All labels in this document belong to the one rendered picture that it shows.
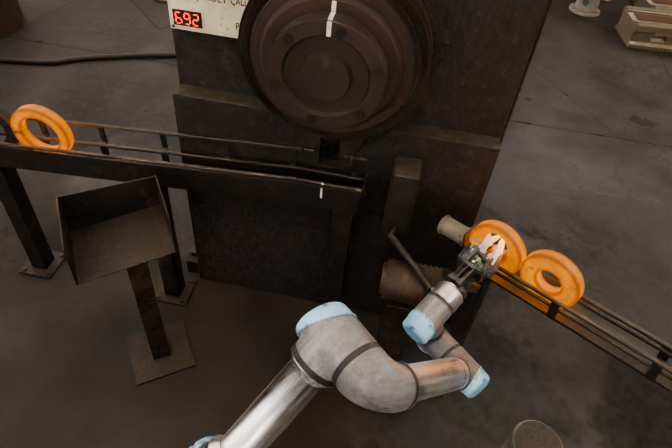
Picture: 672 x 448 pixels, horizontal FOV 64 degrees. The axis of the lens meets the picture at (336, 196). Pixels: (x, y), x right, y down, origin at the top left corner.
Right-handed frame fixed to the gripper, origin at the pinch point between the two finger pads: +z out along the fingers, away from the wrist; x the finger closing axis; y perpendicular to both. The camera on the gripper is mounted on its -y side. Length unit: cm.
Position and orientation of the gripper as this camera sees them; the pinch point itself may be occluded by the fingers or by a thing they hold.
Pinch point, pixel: (499, 240)
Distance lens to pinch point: 150.0
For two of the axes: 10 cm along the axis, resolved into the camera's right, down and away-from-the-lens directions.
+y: -1.5, -5.5, -8.2
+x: -7.0, -5.3, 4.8
